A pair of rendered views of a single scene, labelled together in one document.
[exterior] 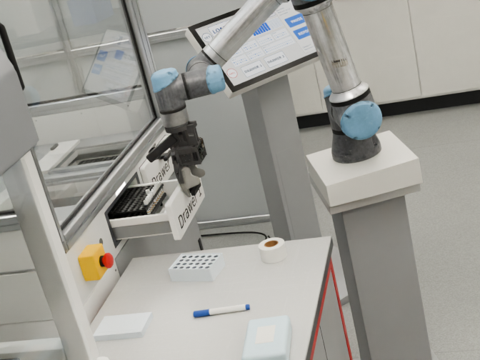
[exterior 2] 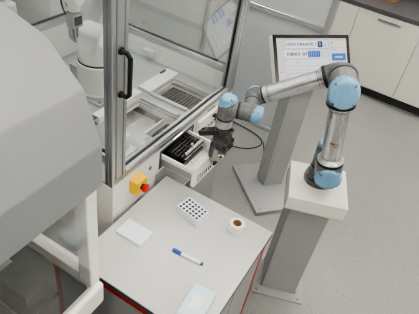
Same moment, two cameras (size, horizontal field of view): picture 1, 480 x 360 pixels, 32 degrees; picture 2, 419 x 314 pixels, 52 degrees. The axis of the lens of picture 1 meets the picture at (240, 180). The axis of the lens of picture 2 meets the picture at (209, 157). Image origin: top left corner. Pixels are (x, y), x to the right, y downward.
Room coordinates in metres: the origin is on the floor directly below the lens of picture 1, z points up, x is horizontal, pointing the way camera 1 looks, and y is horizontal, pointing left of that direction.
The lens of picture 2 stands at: (0.68, -0.04, 2.20)
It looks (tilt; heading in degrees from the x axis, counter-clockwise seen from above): 39 degrees down; 8
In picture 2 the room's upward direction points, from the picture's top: 10 degrees clockwise
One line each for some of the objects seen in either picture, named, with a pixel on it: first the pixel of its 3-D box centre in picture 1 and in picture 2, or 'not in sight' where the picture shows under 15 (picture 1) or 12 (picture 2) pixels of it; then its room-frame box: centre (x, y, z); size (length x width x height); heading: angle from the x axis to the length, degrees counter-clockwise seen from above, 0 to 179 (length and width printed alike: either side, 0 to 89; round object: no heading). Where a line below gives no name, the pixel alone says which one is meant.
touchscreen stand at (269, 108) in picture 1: (291, 173); (287, 134); (3.18, -0.21, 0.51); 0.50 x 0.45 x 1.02; 31
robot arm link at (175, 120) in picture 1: (175, 116); (224, 121); (2.24, 0.13, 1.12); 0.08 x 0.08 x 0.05
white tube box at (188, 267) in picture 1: (196, 267); (192, 211); (2.00, 0.17, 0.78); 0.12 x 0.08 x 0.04; 63
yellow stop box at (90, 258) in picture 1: (94, 261); (138, 184); (1.97, 0.41, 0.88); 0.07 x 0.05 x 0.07; 163
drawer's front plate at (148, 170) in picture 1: (159, 166); (211, 118); (2.60, 0.24, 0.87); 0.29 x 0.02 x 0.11; 163
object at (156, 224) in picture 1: (120, 211); (173, 145); (2.30, 0.37, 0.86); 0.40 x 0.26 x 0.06; 73
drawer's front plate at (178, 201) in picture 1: (186, 200); (209, 162); (2.24, 0.16, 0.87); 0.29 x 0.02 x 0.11; 163
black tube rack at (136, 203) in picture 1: (122, 210); (174, 145); (2.30, 0.36, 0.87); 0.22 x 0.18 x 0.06; 73
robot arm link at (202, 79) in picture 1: (203, 80); (250, 110); (2.25, 0.03, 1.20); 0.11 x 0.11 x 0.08; 2
